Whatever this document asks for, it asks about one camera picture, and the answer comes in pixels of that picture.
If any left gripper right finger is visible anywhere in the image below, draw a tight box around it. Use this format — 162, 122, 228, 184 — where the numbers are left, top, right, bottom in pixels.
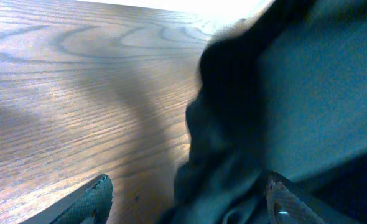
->
266, 172, 360, 224

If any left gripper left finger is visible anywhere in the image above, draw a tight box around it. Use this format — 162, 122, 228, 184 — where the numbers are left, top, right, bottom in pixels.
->
22, 174, 113, 224

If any black t-shirt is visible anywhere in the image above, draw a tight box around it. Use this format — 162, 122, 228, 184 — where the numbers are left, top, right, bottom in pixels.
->
159, 1, 367, 223

